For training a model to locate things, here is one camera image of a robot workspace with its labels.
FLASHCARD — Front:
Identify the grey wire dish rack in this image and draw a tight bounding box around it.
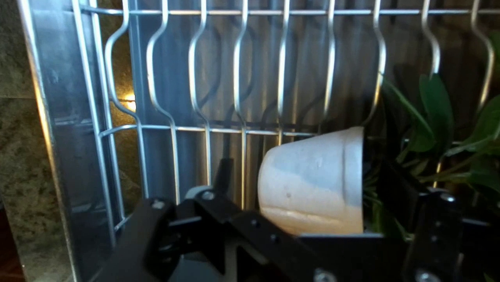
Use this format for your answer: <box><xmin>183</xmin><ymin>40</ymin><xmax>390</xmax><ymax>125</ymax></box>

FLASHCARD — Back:
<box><xmin>14</xmin><ymin>0</ymin><xmax>500</xmax><ymax>282</ymax></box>

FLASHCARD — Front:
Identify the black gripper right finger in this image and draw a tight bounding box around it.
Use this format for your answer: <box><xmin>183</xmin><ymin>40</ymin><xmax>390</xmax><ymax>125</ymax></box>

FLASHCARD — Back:
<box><xmin>400</xmin><ymin>185</ymin><xmax>500</xmax><ymax>282</ymax></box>

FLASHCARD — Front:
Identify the small plant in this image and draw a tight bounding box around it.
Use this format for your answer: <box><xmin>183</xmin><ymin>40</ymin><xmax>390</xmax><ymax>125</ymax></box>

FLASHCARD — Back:
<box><xmin>256</xmin><ymin>30</ymin><xmax>500</xmax><ymax>236</ymax></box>

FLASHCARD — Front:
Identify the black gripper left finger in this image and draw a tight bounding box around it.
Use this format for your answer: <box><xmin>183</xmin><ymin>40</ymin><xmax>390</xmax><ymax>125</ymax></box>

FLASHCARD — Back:
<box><xmin>90</xmin><ymin>156</ymin><xmax>403</xmax><ymax>282</ymax></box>

